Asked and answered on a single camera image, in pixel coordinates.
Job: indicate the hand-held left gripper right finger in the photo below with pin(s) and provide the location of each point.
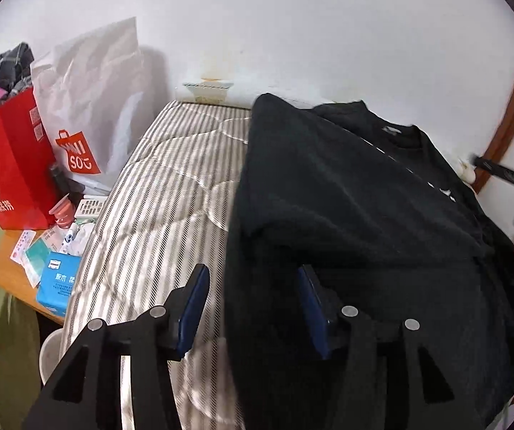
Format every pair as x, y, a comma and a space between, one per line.
313, 310

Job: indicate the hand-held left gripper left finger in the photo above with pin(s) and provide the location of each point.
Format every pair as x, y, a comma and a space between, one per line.
194, 305

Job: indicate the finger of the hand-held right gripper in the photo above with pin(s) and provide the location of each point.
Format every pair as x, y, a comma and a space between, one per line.
498, 171

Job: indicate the black t-shirt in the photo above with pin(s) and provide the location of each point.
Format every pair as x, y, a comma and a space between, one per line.
351, 188

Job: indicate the plaid clothes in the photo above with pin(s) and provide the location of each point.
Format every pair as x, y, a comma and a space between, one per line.
1, 71

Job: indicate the striped mattress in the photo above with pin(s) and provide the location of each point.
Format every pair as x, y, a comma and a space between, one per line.
163, 210

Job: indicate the blue tissue pack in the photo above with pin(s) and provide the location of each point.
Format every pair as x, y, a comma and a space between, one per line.
60, 282

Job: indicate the white remote control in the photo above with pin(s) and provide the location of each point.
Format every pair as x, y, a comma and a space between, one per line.
90, 207

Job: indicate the white plastic bin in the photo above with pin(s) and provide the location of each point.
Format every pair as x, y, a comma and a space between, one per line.
51, 354

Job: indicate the green white packet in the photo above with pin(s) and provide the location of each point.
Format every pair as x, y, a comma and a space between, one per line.
39, 262

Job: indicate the pink plastic item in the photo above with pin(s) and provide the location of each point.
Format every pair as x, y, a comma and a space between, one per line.
62, 212

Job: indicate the dark bottle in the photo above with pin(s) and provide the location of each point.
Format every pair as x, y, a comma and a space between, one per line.
60, 181

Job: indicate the wooden nightstand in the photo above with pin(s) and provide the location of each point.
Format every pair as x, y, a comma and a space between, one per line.
6, 273

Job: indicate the green cabinet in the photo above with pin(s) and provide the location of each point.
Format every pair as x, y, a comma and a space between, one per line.
1, 345

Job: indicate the white printed pillow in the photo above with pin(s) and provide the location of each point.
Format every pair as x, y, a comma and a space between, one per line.
207, 87

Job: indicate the red paper bag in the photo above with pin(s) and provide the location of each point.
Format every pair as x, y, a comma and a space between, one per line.
10, 156

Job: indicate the white shopping bag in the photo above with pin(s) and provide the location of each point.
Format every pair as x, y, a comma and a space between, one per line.
91, 89

